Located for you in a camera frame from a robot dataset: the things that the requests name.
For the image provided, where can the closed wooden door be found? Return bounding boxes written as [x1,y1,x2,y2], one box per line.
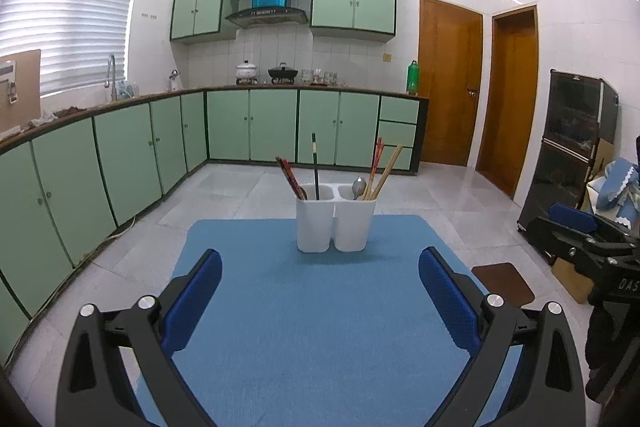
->
[417,0,484,166]

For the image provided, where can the white window blinds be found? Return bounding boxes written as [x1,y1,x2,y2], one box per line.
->
[0,0,146,100]

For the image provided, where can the green cabinet drawer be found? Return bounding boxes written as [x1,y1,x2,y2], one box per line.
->
[378,121,417,148]
[385,146,415,171]
[380,96,420,125]

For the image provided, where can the white bracket on cardboard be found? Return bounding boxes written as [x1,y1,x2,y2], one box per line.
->
[0,62,20,104]

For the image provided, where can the black range hood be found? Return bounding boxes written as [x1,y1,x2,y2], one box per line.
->
[224,7,310,29]

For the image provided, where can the white cooking pot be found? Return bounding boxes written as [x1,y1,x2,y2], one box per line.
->
[235,60,260,85]

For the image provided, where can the white power cable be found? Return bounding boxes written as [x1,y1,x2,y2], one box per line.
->
[75,214,138,268]

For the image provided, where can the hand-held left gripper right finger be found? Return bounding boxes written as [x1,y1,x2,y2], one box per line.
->
[418,247,587,427]

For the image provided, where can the blue table mat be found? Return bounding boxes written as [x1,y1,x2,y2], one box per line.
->
[135,215,531,427]

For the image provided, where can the white double utensil holder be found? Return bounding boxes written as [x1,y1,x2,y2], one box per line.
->
[295,182,377,254]

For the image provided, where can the chrome sink faucet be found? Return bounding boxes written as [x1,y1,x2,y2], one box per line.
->
[104,54,118,100]

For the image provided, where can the black glass cabinet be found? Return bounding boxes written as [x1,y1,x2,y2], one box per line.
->
[517,69,621,238]

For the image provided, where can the black wok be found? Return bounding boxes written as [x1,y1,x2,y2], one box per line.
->
[267,62,300,85]

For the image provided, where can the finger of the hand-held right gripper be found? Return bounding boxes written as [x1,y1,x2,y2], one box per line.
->
[527,215,640,269]
[547,202,640,244]

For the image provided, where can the red patterned wooden chopstick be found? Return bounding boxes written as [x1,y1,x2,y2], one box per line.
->
[275,157,303,200]
[281,157,308,200]
[370,139,385,200]
[367,137,382,200]

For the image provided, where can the plain wooden chopstick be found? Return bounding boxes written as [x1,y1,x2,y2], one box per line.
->
[375,144,405,202]
[372,144,401,202]

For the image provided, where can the green lower kitchen cabinets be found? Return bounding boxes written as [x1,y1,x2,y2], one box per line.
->
[0,87,431,358]

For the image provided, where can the wooden door in frame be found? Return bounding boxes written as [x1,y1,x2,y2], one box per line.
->
[476,5,539,200]

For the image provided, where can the person's right hand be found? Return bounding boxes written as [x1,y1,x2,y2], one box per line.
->
[585,299,632,405]

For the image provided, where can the blue lace-trimmed cloth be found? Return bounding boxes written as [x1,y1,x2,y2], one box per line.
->
[585,157,640,228]

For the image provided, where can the cardboard box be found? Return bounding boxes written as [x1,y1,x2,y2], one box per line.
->
[0,49,42,135]
[551,257,596,305]

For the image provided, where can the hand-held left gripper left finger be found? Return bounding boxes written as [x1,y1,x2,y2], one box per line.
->
[56,249,224,427]

